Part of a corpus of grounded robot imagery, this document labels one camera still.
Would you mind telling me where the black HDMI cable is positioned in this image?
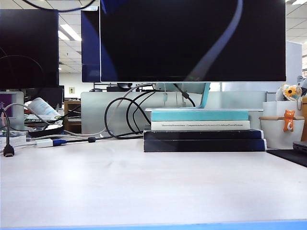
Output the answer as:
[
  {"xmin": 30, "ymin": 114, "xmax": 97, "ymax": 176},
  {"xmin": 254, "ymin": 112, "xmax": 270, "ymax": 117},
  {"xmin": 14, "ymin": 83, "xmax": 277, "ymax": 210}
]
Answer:
[{"xmin": 0, "ymin": 109, "xmax": 15, "ymax": 158}]

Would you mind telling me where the black monitor power cable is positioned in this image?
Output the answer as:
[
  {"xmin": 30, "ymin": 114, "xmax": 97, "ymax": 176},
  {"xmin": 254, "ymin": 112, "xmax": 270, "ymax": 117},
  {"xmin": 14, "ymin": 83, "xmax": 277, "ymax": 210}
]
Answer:
[{"xmin": 172, "ymin": 82, "xmax": 197, "ymax": 108}]

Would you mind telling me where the stack of magazines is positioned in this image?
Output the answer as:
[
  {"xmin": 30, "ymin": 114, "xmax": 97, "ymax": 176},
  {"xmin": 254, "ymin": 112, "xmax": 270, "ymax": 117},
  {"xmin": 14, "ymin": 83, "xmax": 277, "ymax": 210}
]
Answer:
[{"xmin": 23, "ymin": 114, "xmax": 64, "ymax": 126}]

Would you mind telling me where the small distant black monitor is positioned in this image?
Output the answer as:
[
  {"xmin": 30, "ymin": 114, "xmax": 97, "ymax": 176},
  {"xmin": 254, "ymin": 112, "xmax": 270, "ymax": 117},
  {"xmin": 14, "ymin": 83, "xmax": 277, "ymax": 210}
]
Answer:
[{"xmin": 24, "ymin": 85, "xmax": 65, "ymax": 110}]

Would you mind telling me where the grey cable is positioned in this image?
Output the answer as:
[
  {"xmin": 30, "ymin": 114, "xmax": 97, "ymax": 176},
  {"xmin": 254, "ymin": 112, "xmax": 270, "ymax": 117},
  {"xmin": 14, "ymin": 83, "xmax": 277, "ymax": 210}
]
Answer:
[{"xmin": 3, "ymin": 103, "xmax": 52, "ymax": 127}]

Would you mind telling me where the black looped cable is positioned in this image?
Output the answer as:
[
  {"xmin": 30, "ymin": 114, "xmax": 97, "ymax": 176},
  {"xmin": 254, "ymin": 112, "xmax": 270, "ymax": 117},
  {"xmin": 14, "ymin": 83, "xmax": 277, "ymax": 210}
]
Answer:
[
  {"xmin": 104, "ymin": 90, "xmax": 156, "ymax": 140},
  {"xmin": 126, "ymin": 91, "xmax": 156, "ymax": 135}
]

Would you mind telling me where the black neighbouring monitor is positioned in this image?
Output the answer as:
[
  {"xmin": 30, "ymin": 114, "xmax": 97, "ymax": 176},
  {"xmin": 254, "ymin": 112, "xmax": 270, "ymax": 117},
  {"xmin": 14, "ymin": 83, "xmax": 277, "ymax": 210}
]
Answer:
[{"xmin": 0, "ymin": 9, "xmax": 59, "ymax": 89}]

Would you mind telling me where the white cardboard box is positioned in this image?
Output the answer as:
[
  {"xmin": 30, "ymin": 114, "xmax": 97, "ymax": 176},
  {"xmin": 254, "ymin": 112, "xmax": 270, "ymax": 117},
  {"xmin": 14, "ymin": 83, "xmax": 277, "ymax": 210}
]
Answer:
[{"xmin": 261, "ymin": 100, "xmax": 303, "ymax": 118}]

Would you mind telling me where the silver framed purple display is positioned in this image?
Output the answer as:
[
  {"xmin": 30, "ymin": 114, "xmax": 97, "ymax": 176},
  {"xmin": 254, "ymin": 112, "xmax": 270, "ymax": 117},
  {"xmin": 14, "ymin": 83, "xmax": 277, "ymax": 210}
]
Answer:
[{"xmin": 0, "ymin": 91, "xmax": 25, "ymax": 131}]

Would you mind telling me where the grey plush toy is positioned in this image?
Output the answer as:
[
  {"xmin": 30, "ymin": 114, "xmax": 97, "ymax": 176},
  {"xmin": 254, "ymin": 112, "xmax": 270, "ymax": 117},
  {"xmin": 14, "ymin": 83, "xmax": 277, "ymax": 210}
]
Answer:
[{"xmin": 296, "ymin": 75, "xmax": 307, "ymax": 97}]

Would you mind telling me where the straw hat sunflower charm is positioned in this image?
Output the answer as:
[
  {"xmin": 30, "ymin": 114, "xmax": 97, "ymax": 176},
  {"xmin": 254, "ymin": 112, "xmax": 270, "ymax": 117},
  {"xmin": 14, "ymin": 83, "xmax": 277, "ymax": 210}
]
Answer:
[{"xmin": 280, "ymin": 83, "xmax": 303, "ymax": 111}]

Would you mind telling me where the silver and teal monitor stand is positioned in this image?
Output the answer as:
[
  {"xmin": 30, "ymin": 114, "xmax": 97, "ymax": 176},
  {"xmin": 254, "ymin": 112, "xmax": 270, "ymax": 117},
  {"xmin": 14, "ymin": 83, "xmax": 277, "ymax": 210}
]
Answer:
[{"xmin": 144, "ymin": 82, "xmax": 264, "ymax": 112}]

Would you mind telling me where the teal book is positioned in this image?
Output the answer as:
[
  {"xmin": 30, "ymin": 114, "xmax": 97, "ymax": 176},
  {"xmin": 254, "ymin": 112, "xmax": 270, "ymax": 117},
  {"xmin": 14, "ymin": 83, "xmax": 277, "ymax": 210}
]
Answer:
[{"xmin": 151, "ymin": 110, "xmax": 249, "ymax": 122}]

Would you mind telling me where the white printed paper roll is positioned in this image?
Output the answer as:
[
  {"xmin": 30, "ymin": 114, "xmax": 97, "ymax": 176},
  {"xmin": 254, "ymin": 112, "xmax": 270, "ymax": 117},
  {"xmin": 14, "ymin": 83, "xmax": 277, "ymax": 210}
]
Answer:
[{"xmin": 28, "ymin": 97, "xmax": 61, "ymax": 119}]

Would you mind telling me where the black AOC monitor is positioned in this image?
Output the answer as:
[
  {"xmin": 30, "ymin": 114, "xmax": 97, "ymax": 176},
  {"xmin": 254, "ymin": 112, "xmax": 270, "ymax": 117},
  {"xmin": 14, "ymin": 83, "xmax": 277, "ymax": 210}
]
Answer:
[{"xmin": 99, "ymin": 0, "xmax": 287, "ymax": 83}]

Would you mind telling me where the white ceramic cup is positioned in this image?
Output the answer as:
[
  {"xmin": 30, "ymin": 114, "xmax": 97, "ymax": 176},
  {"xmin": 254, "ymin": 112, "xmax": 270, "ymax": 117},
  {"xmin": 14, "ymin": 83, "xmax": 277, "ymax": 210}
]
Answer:
[{"xmin": 259, "ymin": 118, "xmax": 305, "ymax": 150}]

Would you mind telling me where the brown wooden cabinet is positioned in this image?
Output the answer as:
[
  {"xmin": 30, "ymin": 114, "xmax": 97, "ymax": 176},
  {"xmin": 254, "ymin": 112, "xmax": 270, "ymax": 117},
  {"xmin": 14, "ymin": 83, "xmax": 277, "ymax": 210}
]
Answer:
[{"xmin": 63, "ymin": 100, "xmax": 82, "ymax": 134}]

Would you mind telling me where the black mouse pad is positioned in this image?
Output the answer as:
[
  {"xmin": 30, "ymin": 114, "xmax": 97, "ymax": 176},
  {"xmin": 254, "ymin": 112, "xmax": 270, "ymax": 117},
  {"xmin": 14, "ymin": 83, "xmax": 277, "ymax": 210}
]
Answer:
[{"xmin": 266, "ymin": 148, "xmax": 307, "ymax": 168}]

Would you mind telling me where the black round tray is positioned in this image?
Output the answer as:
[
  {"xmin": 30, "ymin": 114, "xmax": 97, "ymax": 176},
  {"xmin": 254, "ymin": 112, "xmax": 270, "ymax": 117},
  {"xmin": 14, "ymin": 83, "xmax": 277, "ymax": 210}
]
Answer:
[{"xmin": 27, "ymin": 124, "xmax": 65, "ymax": 138}]

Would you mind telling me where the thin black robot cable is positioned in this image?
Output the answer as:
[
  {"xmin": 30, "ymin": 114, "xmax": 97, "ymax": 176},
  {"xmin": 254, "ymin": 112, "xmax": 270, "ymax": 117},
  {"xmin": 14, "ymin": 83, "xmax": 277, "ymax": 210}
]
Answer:
[{"xmin": 21, "ymin": 0, "xmax": 97, "ymax": 13}]

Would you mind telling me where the grey-white monitor cable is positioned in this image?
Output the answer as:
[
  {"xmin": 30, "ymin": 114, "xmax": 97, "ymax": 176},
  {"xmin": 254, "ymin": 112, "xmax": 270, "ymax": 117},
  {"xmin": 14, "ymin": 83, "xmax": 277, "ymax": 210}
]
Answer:
[{"xmin": 63, "ymin": 82, "xmax": 154, "ymax": 138}]

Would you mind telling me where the black monitor seen edge-on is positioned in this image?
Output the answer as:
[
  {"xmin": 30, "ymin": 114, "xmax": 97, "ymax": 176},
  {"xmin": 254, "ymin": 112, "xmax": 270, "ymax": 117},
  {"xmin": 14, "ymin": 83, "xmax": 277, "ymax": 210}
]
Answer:
[{"xmin": 80, "ymin": 6, "xmax": 101, "ymax": 83}]

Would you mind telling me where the orange cat figurine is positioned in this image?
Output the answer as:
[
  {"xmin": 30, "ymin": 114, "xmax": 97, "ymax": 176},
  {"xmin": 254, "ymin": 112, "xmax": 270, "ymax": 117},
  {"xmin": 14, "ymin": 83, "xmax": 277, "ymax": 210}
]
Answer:
[{"xmin": 283, "ymin": 109, "xmax": 295, "ymax": 133}]

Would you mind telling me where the frosted desk partition panel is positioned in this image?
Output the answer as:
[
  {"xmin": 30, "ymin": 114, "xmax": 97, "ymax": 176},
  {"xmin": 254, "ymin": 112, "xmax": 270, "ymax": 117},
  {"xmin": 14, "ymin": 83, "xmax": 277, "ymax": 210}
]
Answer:
[{"xmin": 80, "ymin": 91, "xmax": 268, "ymax": 135}]

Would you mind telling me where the wooden cup lid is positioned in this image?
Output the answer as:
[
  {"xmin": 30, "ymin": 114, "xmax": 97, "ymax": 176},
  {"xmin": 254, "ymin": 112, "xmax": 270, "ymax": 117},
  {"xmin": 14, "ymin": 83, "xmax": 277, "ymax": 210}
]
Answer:
[{"xmin": 259, "ymin": 115, "xmax": 305, "ymax": 120}]

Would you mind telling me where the white neuroscience book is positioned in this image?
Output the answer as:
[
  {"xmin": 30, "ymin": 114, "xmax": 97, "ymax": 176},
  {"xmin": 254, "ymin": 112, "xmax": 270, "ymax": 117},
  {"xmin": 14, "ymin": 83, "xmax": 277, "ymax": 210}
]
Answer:
[{"xmin": 151, "ymin": 120, "xmax": 251, "ymax": 131}]

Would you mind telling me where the fluorescent ceiling light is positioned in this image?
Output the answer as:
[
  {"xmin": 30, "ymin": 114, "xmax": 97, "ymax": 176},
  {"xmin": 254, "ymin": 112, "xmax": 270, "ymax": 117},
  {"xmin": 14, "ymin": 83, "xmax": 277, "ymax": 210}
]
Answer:
[{"xmin": 58, "ymin": 23, "xmax": 82, "ymax": 42}]

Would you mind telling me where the white video adapter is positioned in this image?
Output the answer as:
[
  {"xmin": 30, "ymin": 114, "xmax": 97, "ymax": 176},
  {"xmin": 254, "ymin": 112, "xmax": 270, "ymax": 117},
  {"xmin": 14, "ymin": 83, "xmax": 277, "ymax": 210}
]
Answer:
[{"xmin": 35, "ymin": 138, "xmax": 53, "ymax": 148}]

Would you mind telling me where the white charging cable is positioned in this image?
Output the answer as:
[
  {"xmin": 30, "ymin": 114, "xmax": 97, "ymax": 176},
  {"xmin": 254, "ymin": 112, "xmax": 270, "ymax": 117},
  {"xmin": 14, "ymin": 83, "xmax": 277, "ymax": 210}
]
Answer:
[{"xmin": 184, "ymin": 0, "xmax": 244, "ymax": 81}]

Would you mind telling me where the white hanging cable tag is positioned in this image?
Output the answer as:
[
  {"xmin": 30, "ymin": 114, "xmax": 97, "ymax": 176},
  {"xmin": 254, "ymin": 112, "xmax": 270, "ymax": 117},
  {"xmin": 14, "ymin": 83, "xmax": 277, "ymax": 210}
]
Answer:
[{"xmin": 162, "ymin": 82, "xmax": 169, "ymax": 104}]

